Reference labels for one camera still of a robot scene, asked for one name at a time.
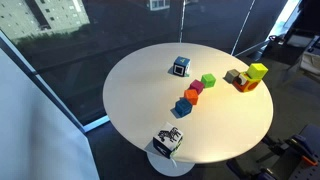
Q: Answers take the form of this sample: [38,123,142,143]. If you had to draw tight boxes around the small orange cube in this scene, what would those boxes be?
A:
[183,88,200,106]

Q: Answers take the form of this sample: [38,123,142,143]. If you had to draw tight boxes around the gray cube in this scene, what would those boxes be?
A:
[224,68,241,84]

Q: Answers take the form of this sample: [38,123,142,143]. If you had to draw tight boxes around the blue soft cube number four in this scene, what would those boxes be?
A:
[172,55,192,78]

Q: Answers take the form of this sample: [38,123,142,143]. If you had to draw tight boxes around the beige box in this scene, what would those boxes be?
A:
[299,49,320,76]

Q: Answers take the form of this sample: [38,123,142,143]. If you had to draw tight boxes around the orange shape sorter cube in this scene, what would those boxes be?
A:
[232,72,262,93]

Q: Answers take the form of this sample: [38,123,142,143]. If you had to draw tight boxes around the white round table pedestal base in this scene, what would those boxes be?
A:
[146,151,196,178]

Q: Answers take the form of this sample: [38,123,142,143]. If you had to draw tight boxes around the small blue cube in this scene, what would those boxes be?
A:
[174,97,193,118]

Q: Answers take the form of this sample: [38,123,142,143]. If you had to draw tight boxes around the white partition panel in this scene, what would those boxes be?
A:
[0,48,101,180]

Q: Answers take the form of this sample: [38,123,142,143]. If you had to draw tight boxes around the blue black clamp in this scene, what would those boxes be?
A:
[226,156,278,180]

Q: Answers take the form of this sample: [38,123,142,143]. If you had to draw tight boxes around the green cube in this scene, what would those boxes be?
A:
[200,73,217,89]

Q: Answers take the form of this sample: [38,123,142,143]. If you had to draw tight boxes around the yellow block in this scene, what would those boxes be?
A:
[246,62,269,81]

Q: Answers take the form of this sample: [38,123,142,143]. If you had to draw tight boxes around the magenta cube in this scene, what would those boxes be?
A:
[189,79,205,95]

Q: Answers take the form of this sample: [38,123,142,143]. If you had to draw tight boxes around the black chair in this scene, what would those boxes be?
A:
[264,28,303,63]

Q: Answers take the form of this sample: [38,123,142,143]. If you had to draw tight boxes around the soft cube with zebra print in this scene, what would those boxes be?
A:
[152,121,184,160]

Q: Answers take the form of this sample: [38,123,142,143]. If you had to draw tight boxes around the grey window frame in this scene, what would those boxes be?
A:
[0,29,111,133]

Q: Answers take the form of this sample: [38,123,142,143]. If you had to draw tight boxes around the blue clamp with orange tip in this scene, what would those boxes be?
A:
[287,133,318,168]

